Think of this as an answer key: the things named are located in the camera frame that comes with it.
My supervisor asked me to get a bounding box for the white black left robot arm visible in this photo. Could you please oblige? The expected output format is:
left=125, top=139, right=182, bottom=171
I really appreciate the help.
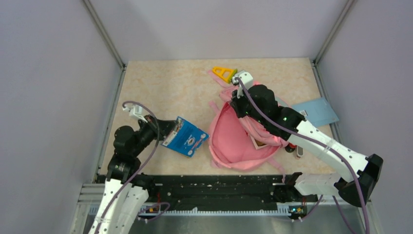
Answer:
left=89, top=115, right=177, bottom=234

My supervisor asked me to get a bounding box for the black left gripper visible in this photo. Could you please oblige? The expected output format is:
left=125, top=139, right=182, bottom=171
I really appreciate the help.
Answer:
left=131, top=114, right=178, bottom=156

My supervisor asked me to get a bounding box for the aluminium frame rail right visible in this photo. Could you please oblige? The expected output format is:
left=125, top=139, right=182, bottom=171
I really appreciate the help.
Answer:
left=313, top=0, right=358, bottom=149

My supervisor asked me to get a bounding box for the blue children book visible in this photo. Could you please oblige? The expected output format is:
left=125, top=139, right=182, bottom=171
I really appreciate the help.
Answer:
left=162, top=117, right=209, bottom=157

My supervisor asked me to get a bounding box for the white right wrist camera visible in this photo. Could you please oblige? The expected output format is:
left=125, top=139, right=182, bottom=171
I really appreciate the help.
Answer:
left=231, top=70, right=254, bottom=98

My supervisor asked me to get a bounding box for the light blue notebook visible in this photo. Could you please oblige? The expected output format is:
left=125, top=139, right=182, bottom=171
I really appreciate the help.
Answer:
left=292, top=97, right=339, bottom=127

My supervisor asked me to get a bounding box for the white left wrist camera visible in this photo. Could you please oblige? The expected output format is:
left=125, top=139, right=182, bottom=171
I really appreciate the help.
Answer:
left=123, top=104, right=147, bottom=122

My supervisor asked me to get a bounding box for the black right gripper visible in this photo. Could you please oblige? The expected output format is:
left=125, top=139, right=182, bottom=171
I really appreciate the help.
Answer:
left=231, top=85, right=267, bottom=125

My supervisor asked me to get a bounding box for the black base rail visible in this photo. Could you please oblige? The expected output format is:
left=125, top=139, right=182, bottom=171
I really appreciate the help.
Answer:
left=96, top=174, right=323, bottom=212

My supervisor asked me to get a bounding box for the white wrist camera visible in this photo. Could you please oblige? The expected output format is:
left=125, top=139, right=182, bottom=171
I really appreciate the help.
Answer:
left=123, top=104, right=147, bottom=122
left=231, top=70, right=254, bottom=98

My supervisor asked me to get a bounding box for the aluminium frame rail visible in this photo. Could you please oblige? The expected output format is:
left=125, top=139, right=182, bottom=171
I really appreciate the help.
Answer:
left=313, top=0, right=358, bottom=149
left=81, top=0, right=126, bottom=181

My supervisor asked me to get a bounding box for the pink student backpack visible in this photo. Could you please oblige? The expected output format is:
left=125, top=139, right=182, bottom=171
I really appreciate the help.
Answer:
left=208, top=71, right=288, bottom=182

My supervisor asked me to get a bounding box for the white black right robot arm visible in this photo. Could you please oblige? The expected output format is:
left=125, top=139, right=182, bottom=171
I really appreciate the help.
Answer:
left=229, top=84, right=383, bottom=208

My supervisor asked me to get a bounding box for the aluminium frame rail left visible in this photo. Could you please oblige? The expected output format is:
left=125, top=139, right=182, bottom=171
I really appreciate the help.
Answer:
left=81, top=0, right=126, bottom=181

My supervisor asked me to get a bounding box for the yellow green purple toy block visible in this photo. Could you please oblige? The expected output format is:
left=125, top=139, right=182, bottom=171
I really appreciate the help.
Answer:
left=212, top=66, right=238, bottom=84

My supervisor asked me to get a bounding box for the red black stamp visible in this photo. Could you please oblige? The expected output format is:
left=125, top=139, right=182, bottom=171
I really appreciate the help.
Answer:
left=284, top=144, right=297, bottom=153

